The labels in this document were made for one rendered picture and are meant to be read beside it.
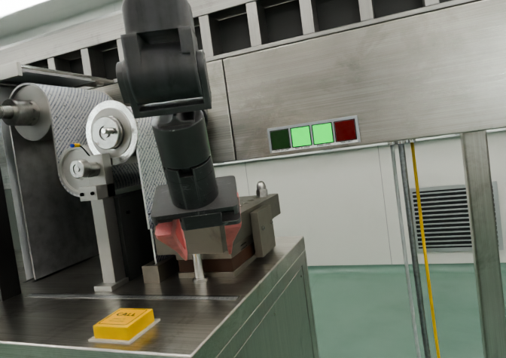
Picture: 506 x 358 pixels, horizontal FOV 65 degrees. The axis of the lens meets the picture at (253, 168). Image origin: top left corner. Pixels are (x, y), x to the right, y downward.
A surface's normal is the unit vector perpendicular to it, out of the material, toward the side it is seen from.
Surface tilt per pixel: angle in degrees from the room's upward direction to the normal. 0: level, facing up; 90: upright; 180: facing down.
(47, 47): 90
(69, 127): 92
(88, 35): 90
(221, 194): 30
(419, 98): 90
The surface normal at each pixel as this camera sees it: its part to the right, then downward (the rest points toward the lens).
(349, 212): -0.36, 0.10
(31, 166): 0.92, -0.11
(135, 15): 0.04, 0.11
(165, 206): -0.11, -0.84
